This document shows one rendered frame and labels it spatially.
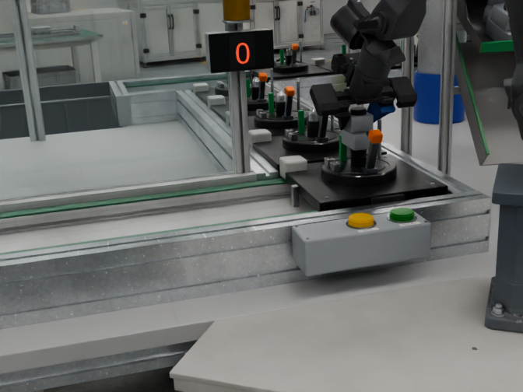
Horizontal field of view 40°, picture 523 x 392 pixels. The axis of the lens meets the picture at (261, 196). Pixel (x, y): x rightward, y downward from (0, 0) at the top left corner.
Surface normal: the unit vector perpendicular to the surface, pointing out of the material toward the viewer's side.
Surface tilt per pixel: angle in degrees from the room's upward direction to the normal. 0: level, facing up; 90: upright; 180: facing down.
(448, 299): 0
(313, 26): 90
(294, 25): 90
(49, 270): 90
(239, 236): 90
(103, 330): 0
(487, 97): 45
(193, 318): 0
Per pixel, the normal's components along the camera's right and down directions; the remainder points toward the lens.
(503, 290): -0.91, 0.17
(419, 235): 0.26, 0.29
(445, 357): -0.04, -0.95
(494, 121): 0.04, -0.45
